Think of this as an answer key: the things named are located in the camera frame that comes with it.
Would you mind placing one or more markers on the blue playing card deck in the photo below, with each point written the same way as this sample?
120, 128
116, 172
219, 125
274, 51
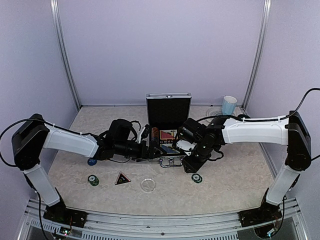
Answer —
169, 149

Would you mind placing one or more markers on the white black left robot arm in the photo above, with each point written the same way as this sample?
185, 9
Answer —
36, 134

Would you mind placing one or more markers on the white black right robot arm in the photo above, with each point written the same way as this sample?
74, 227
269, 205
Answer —
286, 142

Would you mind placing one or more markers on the red dice row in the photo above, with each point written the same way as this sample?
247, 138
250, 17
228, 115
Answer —
168, 141

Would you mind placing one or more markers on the front aluminium rail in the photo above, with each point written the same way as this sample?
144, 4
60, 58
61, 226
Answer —
108, 226

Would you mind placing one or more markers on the black triangular dealer button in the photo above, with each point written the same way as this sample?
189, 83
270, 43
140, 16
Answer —
122, 179

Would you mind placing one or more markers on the blue small blind button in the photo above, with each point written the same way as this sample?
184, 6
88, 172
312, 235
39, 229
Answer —
92, 162

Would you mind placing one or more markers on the clear round plastic lid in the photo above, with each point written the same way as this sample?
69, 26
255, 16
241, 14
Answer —
148, 185

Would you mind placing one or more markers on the left poker chip row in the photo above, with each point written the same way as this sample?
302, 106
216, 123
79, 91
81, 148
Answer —
154, 136

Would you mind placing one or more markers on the white swirl plate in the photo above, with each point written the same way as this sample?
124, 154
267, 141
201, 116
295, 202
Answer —
214, 111

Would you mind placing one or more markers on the right aluminium frame post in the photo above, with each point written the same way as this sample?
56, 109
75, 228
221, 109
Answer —
258, 53

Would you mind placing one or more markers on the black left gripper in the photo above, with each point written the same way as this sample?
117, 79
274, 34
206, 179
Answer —
143, 155

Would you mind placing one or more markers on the aluminium poker case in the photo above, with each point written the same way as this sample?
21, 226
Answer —
168, 111

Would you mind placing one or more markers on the light blue ribbed cup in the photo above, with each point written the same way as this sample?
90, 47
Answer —
228, 105

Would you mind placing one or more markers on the green chip stack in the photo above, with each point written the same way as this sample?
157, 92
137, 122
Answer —
93, 180
196, 178

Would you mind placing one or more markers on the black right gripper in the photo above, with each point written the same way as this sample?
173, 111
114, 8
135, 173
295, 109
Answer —
194, 166

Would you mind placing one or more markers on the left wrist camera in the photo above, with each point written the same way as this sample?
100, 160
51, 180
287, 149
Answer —
143, 133

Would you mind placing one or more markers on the red playing card deck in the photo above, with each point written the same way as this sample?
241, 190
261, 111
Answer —
165, 135

